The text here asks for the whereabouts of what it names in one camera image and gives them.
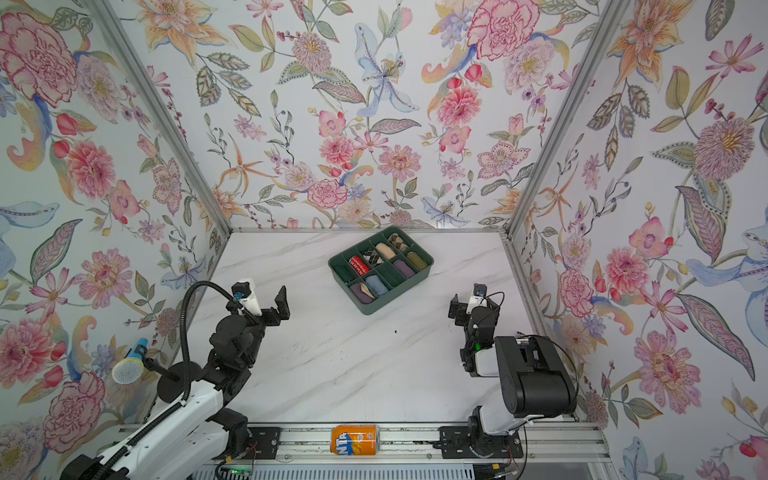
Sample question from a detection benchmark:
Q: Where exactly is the red rolled sock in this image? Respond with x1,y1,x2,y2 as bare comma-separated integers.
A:
348,255,370,276

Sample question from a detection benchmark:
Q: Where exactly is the checkered rolled sock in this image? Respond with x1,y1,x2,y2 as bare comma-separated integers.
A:
361,247,385,269

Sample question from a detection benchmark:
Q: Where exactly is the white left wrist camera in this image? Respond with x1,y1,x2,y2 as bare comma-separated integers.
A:
231,279,262,317

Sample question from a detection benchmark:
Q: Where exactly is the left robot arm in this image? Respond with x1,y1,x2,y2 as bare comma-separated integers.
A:
61,280,290,479

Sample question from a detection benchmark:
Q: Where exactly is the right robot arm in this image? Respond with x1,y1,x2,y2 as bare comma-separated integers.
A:
448,284,578,438

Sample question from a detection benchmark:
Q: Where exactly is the brown patterned rolled sock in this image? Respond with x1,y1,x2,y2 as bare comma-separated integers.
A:
388,233,409,252

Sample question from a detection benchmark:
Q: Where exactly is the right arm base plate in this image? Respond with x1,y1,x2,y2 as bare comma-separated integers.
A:
435,425,524,461

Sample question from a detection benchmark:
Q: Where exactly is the green compartment organizer tray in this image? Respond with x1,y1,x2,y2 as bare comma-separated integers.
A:
327,226,434,315

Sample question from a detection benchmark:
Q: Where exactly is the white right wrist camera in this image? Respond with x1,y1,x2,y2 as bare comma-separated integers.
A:
466,295,487,314

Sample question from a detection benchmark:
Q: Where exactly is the orange soda can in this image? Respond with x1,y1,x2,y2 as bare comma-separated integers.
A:
330,424,379,456

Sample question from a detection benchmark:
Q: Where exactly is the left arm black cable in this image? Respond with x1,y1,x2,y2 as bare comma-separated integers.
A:
89,280,241,480

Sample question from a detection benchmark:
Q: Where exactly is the purple beige rolled sock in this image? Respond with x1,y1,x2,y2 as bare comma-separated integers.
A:
350,283,376,305

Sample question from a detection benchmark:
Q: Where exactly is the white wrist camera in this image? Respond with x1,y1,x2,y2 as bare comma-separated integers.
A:
231,279,262,317
466,295,487,314

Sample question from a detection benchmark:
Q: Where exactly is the black round stand base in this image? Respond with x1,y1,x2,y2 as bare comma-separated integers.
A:
143,358,184,403

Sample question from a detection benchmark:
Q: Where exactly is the olive rolled sock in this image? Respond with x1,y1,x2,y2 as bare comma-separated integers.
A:
406,251,429,271

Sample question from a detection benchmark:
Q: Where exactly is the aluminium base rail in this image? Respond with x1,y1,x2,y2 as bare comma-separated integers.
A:
95,421,613,467

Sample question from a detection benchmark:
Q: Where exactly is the blue orange green sock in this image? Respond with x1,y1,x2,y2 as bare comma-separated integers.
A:
365,275,389,297

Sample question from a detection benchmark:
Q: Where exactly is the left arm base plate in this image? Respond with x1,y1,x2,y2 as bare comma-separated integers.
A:
242,426,282,461

